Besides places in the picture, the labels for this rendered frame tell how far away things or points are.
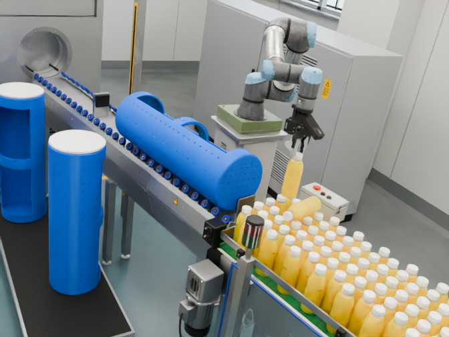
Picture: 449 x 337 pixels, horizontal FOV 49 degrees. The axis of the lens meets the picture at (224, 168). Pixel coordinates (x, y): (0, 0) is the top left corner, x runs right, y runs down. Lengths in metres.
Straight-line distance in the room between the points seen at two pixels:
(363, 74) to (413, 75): 1.20
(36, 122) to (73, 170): 0.81
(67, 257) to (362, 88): 2.33
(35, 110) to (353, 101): 2.18
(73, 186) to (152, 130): 0.48
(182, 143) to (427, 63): 2.96
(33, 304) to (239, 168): 1.41
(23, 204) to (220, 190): 1.94
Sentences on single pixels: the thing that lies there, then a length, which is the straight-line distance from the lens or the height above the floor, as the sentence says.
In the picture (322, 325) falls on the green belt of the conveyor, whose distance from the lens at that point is 1.87.
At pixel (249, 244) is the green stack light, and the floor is 1.18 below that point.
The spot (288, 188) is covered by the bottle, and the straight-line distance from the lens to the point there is 2.06.
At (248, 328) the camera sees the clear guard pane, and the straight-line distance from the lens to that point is 2.02.
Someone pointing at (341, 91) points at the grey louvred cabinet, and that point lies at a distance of 3.67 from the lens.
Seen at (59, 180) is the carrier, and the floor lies 0.86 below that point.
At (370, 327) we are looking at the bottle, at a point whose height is 1.03.
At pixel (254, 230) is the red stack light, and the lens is 1.64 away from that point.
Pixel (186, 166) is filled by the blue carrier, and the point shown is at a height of 1.10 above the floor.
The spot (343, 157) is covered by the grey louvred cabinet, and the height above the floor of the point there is 0.65.
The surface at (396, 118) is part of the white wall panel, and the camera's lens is 5.00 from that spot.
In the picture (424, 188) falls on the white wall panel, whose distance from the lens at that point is 4.87.
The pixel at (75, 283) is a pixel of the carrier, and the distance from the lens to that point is 2.92.
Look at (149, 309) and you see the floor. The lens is 3.11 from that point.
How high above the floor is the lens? 2.11
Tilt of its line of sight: 26 degrees down
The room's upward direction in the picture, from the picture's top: 9 degrees clockwise
